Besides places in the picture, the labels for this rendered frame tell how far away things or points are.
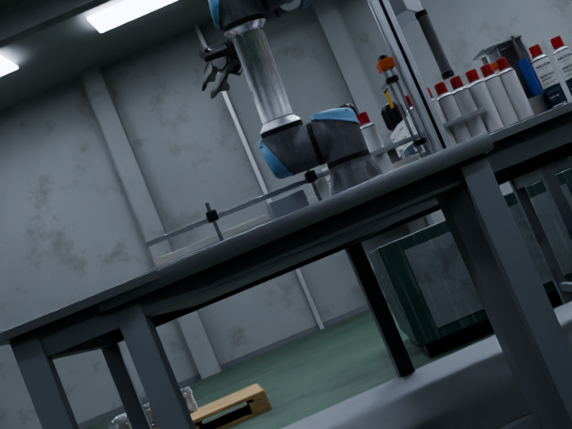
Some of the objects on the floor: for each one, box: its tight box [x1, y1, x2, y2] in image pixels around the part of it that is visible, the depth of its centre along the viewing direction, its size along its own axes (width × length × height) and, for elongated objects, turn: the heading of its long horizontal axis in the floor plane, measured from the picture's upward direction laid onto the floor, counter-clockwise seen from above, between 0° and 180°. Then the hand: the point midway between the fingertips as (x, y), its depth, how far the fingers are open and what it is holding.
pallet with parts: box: [109, 384, 272, 429], centre depth 611 cm, size 115×80×32 cm
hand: (207, 90), depth 283 cm, fingers open, 4 cm apart
